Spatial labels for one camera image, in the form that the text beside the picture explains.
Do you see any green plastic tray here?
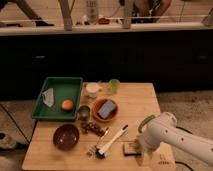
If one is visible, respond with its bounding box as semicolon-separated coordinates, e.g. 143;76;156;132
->
32;77;83;121

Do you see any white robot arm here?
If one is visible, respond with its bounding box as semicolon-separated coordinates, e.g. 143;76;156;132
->
137;112;213;166

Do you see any metal fork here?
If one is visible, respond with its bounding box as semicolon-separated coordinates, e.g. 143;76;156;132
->
86;127;109;157

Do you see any purple bowl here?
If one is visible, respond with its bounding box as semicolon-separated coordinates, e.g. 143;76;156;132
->
53;124;80;151

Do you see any green chili pepper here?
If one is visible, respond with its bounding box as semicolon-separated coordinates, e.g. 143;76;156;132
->
138;115;155;133

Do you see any green transparent cup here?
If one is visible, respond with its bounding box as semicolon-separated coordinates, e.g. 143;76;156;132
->
109;79;120;94

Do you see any brown grape bunch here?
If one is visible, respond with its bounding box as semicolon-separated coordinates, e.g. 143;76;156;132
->
81;122;105;137

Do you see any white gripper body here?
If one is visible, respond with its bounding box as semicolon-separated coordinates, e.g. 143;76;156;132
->
135;142;153;167

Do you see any orange fruit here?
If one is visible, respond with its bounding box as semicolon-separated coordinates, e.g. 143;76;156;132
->
61;99;74;111

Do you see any orange bowl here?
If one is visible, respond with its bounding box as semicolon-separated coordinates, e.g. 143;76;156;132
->
91;99;118;122

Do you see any blue sponge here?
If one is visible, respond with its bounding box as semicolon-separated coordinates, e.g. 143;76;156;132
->
98;100;116;119

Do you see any white handled brush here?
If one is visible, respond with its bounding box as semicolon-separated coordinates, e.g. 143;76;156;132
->
95;125;128;159

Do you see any crumpled white cloth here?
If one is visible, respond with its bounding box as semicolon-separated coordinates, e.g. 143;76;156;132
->
42;88;54;107

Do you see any person in background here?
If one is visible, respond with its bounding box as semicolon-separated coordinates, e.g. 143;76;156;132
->
0;0;50;27

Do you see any black floor cable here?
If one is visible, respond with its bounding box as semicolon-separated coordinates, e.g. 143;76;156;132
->
174;125;195;171

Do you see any white cup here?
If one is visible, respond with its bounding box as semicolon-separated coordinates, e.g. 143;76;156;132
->
86;83;100;98

